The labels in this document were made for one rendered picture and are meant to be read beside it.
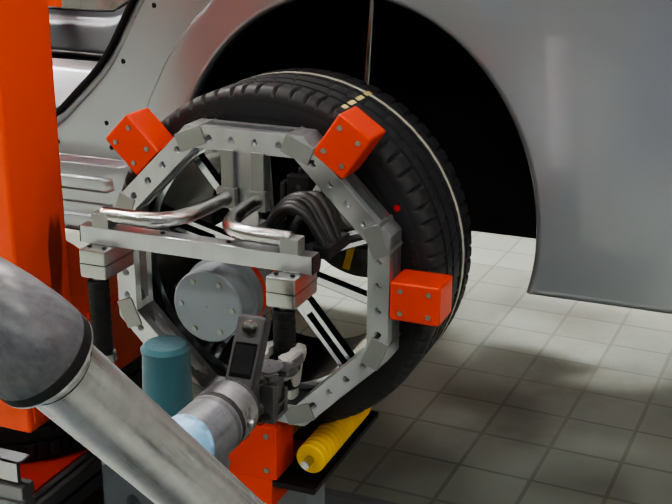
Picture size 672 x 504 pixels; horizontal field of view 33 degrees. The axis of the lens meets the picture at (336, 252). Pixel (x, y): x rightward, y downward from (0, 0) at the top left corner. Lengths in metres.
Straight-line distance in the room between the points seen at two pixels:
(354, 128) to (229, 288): 0.33
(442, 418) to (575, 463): 0.43
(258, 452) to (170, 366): 0.25
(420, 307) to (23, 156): 0.76
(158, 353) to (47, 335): 0.91
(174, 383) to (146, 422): 0.80
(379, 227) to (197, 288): 0.32
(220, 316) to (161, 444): 0.66
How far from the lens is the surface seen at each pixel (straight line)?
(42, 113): 2.16
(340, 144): 1.89
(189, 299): 1.93
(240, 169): 1.99
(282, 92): 2.01
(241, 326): 1.69
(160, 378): 2.05
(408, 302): 1.93
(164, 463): 1.29
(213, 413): 1.57
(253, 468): 2.18
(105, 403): 1.21
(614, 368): 3.84
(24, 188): 2.13
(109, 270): 1.92
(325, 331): 2.15
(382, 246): 1.91
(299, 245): 1.76
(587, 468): 3.22
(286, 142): 1.93
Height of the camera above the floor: 1.55
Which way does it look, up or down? 19 degrees down
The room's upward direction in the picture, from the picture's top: straight up
